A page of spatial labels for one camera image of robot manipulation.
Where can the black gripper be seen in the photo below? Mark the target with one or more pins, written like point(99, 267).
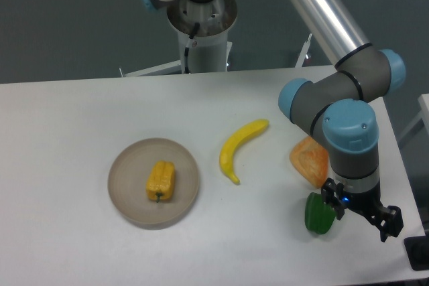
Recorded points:
point(388, 220)

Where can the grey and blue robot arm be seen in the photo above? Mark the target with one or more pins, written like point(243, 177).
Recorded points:
point(335, 111)

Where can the green toy bell pepper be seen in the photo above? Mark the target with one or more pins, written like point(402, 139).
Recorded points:
point(318, 217)

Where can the yellow toy bell pepper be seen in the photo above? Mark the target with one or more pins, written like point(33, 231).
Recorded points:
point(161, 181)

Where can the beige round plate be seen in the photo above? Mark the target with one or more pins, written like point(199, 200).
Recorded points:
point(128, 176)

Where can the black device at table edge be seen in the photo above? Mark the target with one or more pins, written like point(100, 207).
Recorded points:
point(417, 252)

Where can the orange toy bread slice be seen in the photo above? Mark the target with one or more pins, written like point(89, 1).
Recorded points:
point(310, 159)

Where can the yellow toy banana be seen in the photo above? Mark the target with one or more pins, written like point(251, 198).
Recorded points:
point(234, 142)

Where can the white frame at right edge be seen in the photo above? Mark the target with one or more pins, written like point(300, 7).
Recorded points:
point(418, 122)

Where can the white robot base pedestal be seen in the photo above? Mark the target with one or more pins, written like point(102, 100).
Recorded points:
point(202, 32)

